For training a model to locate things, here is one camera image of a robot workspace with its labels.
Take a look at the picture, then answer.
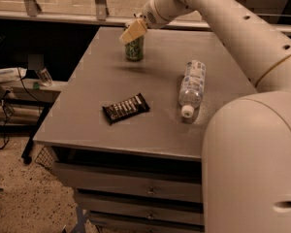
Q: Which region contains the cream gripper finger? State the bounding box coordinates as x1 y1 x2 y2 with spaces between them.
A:
119 18 147 44

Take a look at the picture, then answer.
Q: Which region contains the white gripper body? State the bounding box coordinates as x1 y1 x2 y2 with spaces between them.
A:
135 0 162 29

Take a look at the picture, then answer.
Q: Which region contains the green soda can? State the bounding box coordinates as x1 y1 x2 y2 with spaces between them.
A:
125 36 144 61

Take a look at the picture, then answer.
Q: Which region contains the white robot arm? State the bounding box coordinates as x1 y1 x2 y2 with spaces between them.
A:
120 0 291 233

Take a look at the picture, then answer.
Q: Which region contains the black chocolate bar wrapper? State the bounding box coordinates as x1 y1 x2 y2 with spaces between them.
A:
103 93 150 124

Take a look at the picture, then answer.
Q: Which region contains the clear plastic water bottle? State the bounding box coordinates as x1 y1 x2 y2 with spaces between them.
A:
178 60 206 118

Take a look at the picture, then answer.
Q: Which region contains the small clear bottle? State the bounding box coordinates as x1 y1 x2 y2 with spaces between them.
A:
36 68 53 86

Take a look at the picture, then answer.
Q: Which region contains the grey drawer cabinet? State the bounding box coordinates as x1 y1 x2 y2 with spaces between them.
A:
35 27 255 233

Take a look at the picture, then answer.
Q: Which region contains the grey side bench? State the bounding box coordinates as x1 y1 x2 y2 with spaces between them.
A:
0 79 67 164

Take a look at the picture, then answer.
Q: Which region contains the white tissue pack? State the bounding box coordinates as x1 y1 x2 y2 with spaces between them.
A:
0 67 27 83

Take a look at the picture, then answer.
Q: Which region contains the black cable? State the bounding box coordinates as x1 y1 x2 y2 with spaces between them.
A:
0 67 43 151

